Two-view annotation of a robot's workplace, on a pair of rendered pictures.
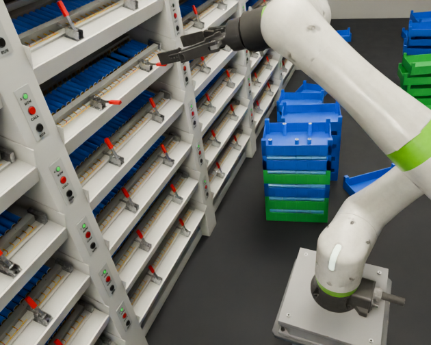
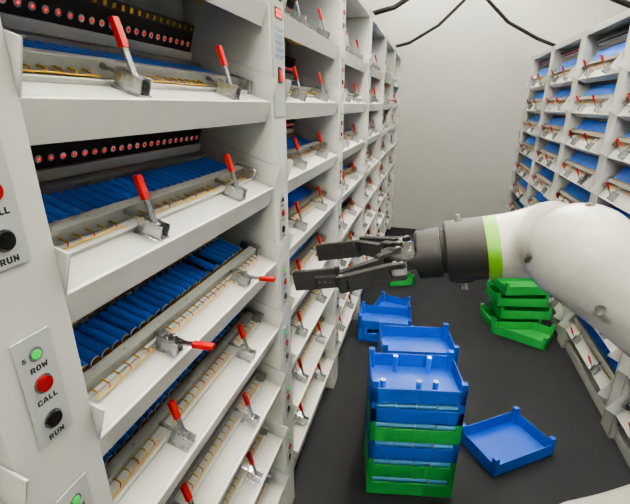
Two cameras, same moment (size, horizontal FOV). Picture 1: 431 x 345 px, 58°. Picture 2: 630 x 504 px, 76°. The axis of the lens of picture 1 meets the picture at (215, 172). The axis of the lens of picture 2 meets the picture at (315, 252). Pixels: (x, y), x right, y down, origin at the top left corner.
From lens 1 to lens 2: 0.46 m
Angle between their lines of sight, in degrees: 19
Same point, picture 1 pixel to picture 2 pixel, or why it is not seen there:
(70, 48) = (145, 253)
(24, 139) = (11, 455)
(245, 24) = (455, 242)
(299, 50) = not seen: outside the picture
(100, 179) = (151, 482)
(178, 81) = (275, 299)
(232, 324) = not seen: outside the picture
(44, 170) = not seen: outside the picture
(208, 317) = not seen: outside the picture
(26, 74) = (49, 307)
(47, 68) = (96, 290)
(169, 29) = (274, 230)
